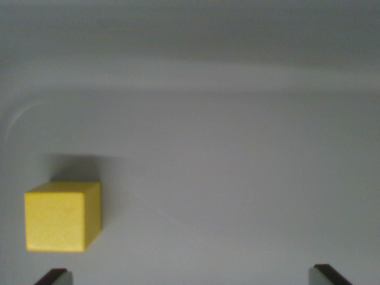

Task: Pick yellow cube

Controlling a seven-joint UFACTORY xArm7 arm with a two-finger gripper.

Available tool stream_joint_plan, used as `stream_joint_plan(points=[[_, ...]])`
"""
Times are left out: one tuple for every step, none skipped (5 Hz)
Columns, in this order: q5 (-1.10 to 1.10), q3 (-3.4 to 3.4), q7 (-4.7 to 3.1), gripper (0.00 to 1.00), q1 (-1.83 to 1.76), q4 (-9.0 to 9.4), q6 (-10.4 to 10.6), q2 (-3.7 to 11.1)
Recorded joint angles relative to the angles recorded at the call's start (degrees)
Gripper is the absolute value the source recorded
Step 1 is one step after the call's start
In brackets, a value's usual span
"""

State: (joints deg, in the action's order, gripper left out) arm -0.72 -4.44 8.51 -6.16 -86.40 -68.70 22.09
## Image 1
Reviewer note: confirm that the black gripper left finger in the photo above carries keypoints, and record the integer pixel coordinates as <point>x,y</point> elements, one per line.
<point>56,277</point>

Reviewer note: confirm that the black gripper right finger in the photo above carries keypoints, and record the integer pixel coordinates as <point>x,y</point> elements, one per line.
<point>325,276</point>

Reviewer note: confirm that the yellow cube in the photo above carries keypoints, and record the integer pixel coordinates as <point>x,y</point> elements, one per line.
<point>59,219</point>

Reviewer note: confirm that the white plastic bin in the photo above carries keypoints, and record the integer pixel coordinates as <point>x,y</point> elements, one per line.
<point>222,133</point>

